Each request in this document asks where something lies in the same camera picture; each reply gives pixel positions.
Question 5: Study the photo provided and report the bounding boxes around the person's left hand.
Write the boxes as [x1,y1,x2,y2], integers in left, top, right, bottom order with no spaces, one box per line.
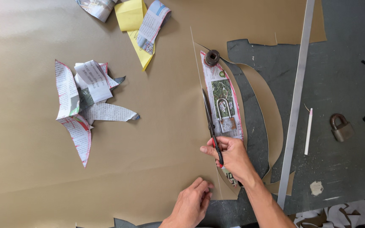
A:
[167,177,215,224]

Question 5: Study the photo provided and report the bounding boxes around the person's right hand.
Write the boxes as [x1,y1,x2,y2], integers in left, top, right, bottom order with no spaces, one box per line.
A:
[200,136,260,188]

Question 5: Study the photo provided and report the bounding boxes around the black scissors with red handle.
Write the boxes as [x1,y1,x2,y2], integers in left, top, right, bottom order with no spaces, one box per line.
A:
[202,89,225,167]

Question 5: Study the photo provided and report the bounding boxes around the large tan leather sheet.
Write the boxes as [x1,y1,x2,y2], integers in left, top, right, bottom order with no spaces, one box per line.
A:
[0,0,327,228]

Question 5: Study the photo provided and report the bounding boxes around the silver long-shackle padlock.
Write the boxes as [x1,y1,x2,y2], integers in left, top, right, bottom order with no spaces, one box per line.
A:
[216,98,238,134]

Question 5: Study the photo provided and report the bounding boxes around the newspaper pattern with photo print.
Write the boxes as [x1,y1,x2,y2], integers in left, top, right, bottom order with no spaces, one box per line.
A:
[200,51,245,188]

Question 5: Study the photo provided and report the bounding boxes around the curved tan leather strip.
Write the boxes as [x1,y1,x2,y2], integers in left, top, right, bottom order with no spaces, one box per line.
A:
[220,58,296,196]

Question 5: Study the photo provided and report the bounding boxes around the narrow pointed newspaper piece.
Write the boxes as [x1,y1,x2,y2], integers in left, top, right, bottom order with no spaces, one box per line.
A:
[80,102,140,125]

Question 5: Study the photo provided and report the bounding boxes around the white chalk pencil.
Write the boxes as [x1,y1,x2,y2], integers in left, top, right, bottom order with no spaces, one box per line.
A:
[304,108,314,156]

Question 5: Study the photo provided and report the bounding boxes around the rusty round metal weight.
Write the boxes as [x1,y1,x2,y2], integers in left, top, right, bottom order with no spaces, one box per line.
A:
[204,49,221,67]

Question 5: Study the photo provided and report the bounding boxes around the long metal ruler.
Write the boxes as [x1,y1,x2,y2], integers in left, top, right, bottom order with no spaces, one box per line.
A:
[276,0,316,210]

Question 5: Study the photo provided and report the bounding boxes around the red-edged newspaper piece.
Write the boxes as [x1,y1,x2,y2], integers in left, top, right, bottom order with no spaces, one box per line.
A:
[74,62,127,90]

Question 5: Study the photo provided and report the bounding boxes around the heap of white paper scraps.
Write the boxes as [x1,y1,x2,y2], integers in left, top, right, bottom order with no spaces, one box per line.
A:
[292,199,365,228]

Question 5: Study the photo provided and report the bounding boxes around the old brass padlock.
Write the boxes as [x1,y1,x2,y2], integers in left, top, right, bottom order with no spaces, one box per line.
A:
[329,113,355,143]

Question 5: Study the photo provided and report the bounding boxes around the white folded newspaper piece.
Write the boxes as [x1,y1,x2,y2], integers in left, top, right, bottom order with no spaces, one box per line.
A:
[74,60,114,104]

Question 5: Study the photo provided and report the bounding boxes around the long curved folded newspaper pattern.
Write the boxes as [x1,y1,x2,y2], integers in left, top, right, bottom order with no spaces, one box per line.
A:
[55,60,92,168]

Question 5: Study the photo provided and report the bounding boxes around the blue-topped newspaper piece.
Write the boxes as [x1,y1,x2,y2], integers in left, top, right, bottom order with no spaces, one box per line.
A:
[136,0,172,56]

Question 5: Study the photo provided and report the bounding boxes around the yellow paper pattern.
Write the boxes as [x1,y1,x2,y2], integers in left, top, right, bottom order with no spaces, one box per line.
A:
[114,0,156,71]

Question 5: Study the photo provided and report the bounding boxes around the crumpled colour newspaper piece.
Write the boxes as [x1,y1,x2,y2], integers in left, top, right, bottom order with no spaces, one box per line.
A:
[75,0,118,23]

